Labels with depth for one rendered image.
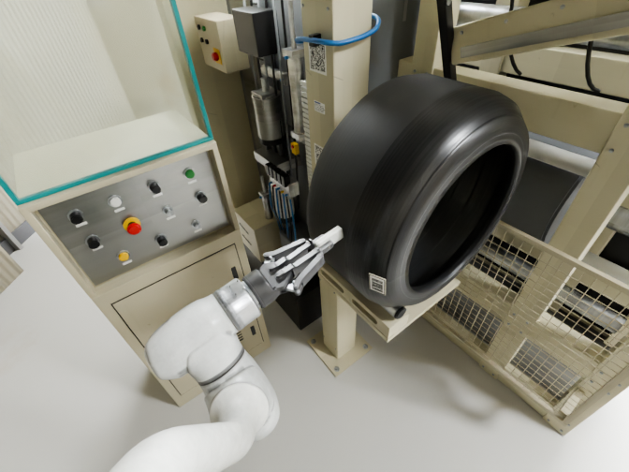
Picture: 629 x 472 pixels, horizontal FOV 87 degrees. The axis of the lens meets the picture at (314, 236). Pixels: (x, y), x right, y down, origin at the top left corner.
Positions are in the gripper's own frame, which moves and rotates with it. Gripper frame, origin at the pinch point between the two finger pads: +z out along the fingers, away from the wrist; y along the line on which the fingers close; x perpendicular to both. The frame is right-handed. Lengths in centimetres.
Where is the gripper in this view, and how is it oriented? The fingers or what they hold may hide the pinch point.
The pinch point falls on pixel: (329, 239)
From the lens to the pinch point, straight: 72.8
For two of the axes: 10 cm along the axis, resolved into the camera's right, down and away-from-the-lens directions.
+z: 7.8, -5.4, 3.2
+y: -6.0, -5.1, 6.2
